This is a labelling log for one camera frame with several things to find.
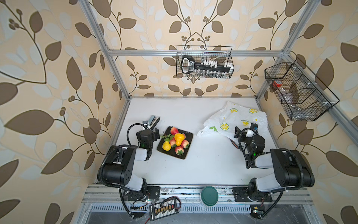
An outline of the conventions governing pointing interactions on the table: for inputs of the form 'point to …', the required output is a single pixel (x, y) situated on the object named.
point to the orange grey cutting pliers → (234, 144)
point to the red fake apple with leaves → (170, 138)
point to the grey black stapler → (153, 121)
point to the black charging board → (160, 210)
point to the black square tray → (172, 152)
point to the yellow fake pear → (166, 146)
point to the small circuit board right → (257, 211)
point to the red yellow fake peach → (174, 130)
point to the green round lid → (209, 195)
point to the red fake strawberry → (179, 150)
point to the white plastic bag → (233, 114)
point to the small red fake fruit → (185, 143)
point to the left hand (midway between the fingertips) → (149, 128)
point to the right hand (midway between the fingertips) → (243, 129)
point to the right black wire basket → (303, 96)
